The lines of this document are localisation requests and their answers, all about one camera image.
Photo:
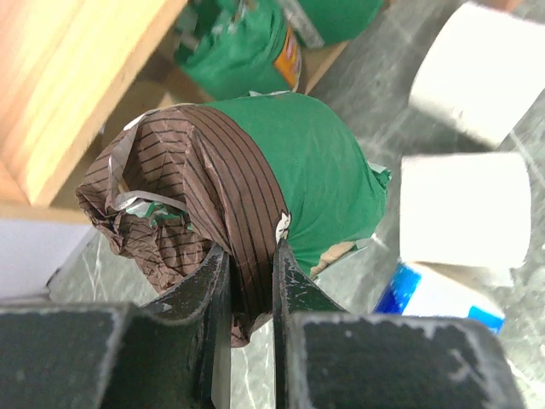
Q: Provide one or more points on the green brown roll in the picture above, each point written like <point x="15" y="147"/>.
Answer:
<point x="325" y="22"/>
<point x="236" y="48"/>
<point x="243" y="174"/>

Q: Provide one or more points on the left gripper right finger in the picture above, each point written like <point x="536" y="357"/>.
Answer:
<point x="326" y="357"/>

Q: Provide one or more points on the white toilet roll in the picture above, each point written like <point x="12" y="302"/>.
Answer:
<point x="482" y="73"/>
<point x="468" y="212"/>

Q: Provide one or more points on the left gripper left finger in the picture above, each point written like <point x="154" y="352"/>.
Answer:
<point x="173" y="352"/>

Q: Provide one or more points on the wooden two-tier shelf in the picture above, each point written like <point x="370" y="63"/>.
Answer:
<point x="65" y="65"/>

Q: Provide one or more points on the blue wrapped roll lying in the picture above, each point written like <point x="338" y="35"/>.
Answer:
<point x="417" y="290"/>

